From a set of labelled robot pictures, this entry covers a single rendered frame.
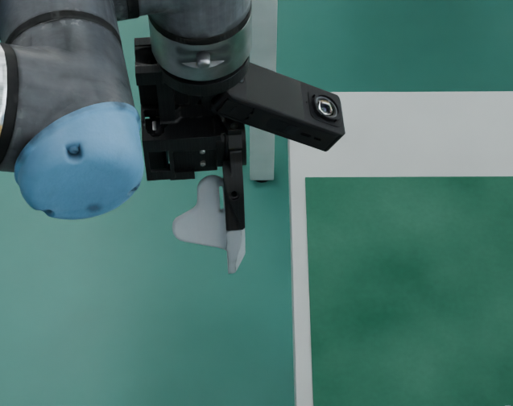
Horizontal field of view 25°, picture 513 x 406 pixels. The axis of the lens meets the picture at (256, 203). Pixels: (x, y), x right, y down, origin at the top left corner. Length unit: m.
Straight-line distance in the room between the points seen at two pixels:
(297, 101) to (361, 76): 1.75
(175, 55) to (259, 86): 0.10
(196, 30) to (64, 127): 0.18
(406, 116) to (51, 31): 0.97
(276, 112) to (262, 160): 1.51
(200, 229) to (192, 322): 1.34
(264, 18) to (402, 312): 0.80
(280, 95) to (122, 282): 1.47
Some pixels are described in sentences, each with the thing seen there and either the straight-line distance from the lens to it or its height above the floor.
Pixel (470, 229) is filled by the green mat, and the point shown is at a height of 0.75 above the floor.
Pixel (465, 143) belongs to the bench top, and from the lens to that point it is 1.62.
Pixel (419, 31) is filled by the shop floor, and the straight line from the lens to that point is 2.78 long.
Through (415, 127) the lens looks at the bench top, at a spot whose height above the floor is 0.75.
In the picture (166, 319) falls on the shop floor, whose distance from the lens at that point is 2.31.
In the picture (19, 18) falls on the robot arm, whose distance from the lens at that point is 0.74.
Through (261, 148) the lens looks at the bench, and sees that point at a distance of 2.38.
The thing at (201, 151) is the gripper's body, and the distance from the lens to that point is 0.93.
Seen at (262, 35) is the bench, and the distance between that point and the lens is 2.13.
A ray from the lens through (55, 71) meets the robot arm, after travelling 0.69.
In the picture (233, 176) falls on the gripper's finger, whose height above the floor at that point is 1.26.
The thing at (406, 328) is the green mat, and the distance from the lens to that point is 1.44.
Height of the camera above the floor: 2.00
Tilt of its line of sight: 55 degrees down
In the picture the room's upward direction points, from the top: straight up
